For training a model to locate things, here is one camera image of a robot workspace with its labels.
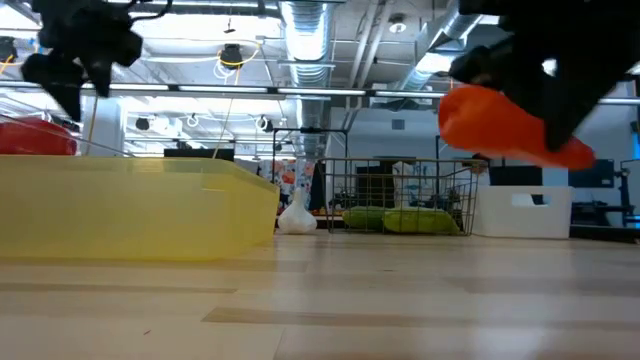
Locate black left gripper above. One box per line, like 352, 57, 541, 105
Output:
19, 0, 145, 124

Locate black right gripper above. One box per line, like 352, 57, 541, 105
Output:
448, 0, 640, 154

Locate orange toy carrot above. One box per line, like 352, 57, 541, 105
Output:
438, 83, 597, 172

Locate red toy tomato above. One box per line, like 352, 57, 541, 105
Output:
0, 116, 79, 157

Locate bronze wire basket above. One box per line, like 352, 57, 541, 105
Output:
315, 156, 490, 238

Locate light green toy cucumber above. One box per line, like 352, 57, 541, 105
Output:
381, 206, 462, 237

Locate dark green toy cucumber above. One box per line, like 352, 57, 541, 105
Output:
341, 205, 396, 233

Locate white plastic bin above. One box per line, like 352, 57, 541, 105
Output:
471, 185, 576, 241

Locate yellow translucent plastic bin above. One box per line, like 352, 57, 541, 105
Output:
0, 154, 281, 262

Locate black flat monitor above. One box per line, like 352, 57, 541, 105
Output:
163, 147, 236, 163

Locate black equipment stand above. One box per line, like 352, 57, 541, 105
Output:
615, 157, 640, 227

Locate rig beam with light strips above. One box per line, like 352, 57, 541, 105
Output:
0, 81, 640, 107

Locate white toy garlic bulb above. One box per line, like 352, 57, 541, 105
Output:
277, 186, 319, 236

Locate silver smooth ceiling duct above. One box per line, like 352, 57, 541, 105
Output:
397, 0, 501, 92

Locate dark wall screen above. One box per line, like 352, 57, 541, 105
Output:
572, 158, 617, 190

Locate black overhead camera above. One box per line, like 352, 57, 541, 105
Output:
219, 43, 245, 71

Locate black metal frame stand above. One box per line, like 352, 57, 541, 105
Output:
270, 126, 350, 214

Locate silver ribbed ceiling duct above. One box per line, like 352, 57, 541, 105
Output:
278, 0, 335, 157

